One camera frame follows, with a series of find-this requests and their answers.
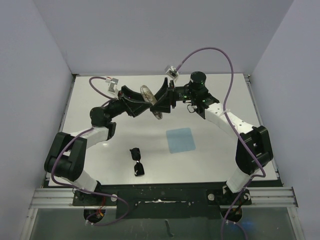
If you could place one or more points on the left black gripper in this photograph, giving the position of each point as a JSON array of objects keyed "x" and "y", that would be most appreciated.
[{"x": 133, "y": 104}]

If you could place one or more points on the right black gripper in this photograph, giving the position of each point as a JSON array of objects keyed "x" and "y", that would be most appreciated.
[{"x": 164, "y": 104}]

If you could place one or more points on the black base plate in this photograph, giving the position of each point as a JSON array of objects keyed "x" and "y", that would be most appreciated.
[{"x": 210, "y": 200}]

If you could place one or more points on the black sunglasses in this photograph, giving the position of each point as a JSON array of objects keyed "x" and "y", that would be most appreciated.
[{"x": 138, "y": 167}]

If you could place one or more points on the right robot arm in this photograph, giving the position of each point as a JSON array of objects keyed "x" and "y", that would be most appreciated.
[{"x": 254, "y": 149}]

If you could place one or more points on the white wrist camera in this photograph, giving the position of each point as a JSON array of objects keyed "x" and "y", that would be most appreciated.
[
  {"x": 172, "y": 72},
  {"x": 112, "y": 86}
]

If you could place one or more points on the blue cleaning cloth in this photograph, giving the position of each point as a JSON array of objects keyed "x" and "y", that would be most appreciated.
[{"x": 180, "y": 140}]

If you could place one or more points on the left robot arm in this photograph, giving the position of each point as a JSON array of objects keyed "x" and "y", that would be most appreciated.
[{"x": 67, "y": 154}]

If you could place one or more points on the map print glasses case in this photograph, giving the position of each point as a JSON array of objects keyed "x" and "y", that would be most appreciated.
[{"x": 149, "y": 97}]

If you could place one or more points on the aluminium rail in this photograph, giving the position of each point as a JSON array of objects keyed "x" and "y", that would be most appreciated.
[{"x": 261, "y": 197}]

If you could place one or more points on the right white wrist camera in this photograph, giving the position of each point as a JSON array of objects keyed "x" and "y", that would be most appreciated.
[{"x": 172, "y": 72}]

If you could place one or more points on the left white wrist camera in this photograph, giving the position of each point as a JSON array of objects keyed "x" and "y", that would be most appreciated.
[{"x": 112, "y": 86}]

